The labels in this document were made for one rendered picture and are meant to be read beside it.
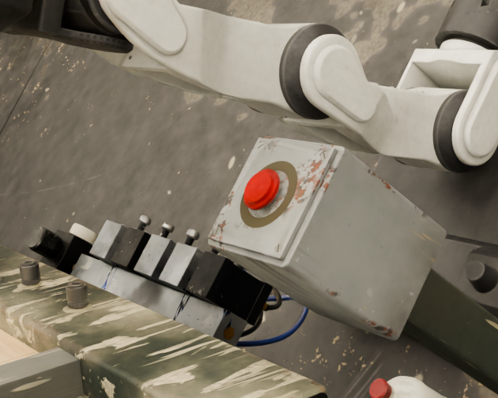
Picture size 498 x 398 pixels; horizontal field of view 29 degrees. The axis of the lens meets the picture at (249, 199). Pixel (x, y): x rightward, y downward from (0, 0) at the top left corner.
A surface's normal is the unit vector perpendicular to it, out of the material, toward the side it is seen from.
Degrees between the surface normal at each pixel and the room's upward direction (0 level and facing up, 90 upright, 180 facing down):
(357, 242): 90
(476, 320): 90
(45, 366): 51
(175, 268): 0
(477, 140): 90
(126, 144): 0
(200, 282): 0
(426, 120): 90
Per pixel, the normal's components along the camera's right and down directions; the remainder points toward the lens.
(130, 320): -0.07, -0.97
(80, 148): -0.66, -0.47
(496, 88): 0.60, 0.14
